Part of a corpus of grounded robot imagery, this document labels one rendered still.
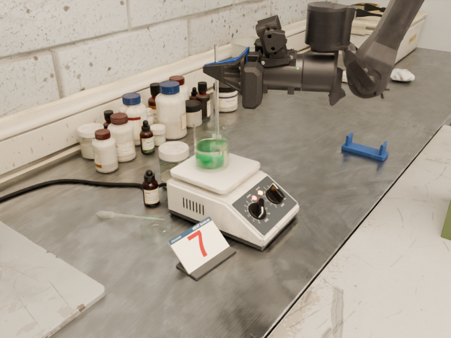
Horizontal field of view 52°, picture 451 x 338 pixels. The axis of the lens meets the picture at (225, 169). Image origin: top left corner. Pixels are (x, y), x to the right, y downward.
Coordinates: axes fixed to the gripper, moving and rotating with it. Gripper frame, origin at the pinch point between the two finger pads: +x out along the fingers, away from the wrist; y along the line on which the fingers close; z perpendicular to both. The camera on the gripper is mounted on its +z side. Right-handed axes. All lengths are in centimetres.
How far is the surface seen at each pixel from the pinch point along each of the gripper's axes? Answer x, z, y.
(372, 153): -29.4, -25.1, -24.8
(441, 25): -67, -17, -129
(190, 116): 14.2, -22.7, -34.6
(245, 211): -4.7, -20.4, 9.4
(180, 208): 7.1, -23.3, 5.7
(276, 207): -9.5, -21.9, 5.2
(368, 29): -36, -14, -103
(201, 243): 1.5, -23.6, 14.5
